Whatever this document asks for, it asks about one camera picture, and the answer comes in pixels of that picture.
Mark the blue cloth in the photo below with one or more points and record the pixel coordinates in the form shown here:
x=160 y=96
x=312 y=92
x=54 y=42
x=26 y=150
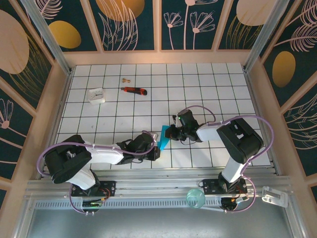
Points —
x=163 y=144

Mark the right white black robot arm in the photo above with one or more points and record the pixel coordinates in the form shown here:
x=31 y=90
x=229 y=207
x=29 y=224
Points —
x=208 y=132

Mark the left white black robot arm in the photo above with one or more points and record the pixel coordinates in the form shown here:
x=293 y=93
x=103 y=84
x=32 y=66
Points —
x=104 y=155

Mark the small white square clock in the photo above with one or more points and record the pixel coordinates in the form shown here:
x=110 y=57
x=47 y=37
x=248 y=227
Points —
x=96 y=95

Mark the red black utility knife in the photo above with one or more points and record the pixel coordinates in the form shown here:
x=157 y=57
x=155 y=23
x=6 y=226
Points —
x=133 y=90

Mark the clear green plastic cup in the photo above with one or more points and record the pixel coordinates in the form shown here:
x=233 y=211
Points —
x=198 y=196

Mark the small brass fitting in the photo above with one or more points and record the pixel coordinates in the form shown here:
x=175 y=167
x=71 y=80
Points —
x=125 y=80

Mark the black controller board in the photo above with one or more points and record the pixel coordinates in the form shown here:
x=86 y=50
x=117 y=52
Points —
x=91 y=204
x=229 y=204

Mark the aluminium table edge rail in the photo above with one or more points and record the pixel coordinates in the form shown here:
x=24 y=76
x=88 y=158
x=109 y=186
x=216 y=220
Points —
x=148 y=172

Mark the wide aluminium base rail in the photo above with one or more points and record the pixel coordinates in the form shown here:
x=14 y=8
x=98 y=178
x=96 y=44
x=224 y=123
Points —
x=153 y=189

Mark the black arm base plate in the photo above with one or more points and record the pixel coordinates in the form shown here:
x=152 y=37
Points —
x=210 y=186
x=111 y=187

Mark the aluminium side rail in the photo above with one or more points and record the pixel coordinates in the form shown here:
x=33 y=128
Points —
x=259 y=111
x=60 y=111

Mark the aluminium corner post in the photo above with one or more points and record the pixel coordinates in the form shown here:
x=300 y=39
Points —
x=49 y=37
x=265 y=37

